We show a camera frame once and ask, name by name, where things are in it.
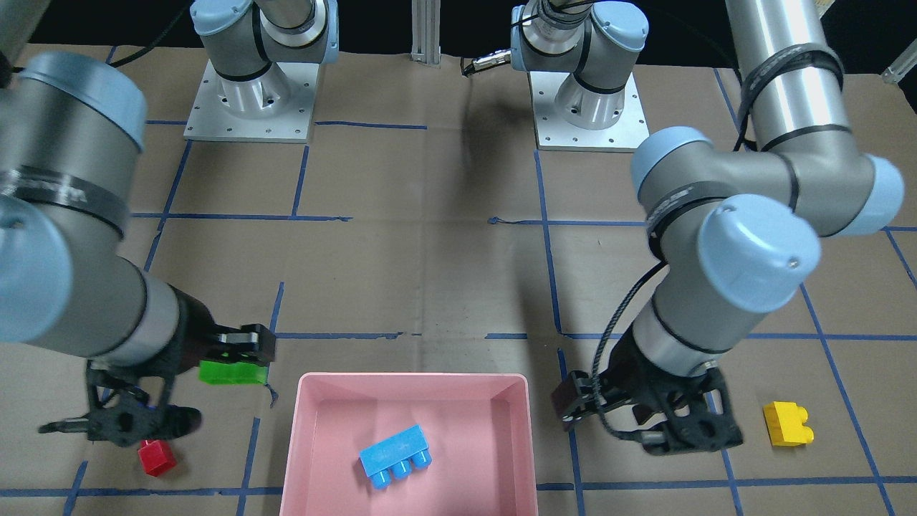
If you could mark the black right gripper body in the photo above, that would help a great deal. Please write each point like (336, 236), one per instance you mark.
(192, 331)

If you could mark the green toy block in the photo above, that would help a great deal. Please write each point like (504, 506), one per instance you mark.
(231, 367)

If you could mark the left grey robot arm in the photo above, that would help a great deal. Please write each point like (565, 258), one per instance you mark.
(734, 234)

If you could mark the pink plastic box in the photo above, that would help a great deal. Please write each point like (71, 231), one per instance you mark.
(478, 426)

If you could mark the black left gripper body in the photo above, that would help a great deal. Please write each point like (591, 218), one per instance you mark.
(625, 378)

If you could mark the yellow toy block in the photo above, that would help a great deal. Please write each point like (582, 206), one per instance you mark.
(787, 424)

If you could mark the blue toy block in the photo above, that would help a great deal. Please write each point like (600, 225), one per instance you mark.
(396, 457)

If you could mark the red toy block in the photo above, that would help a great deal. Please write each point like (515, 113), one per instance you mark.
(156, 457)

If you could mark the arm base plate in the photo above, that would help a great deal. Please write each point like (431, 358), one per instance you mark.
(277, 107)
(570, 118)

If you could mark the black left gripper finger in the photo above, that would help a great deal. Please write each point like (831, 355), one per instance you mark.
(574, 400)
(698, 417)

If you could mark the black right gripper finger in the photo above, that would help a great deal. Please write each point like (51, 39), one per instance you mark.
(124, 418)
(254, 344)

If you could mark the aluminium frame post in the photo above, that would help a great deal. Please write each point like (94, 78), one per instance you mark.
(425, 25)

